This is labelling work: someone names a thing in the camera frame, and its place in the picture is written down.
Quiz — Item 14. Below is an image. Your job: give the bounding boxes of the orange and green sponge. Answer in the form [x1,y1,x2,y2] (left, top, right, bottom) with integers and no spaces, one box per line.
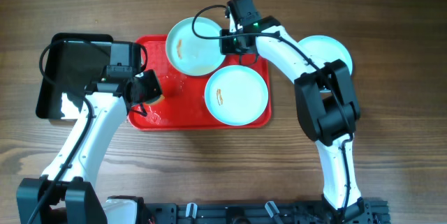
[145,95,165,106]

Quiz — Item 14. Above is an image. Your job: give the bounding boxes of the black water tray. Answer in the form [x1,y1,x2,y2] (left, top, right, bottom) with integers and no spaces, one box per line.
[36,33,113,120]

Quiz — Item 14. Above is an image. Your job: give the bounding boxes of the white plate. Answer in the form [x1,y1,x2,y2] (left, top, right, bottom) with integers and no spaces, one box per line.
[204,65,269,126]
[298,35,353,75]
[166,17,226,76]

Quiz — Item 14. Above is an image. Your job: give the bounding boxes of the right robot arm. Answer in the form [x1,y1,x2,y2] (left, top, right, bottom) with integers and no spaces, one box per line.
[219,0,361,222]

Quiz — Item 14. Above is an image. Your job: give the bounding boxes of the red serving tray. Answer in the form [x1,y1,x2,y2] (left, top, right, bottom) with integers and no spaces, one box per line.
[127,32,272,131]

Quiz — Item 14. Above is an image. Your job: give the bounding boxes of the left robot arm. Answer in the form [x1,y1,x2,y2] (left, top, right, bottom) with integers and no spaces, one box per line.
[16,42,162,223]

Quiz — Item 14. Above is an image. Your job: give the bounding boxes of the white plate top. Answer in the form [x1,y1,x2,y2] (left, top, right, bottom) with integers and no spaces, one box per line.
[166,17,226,76]

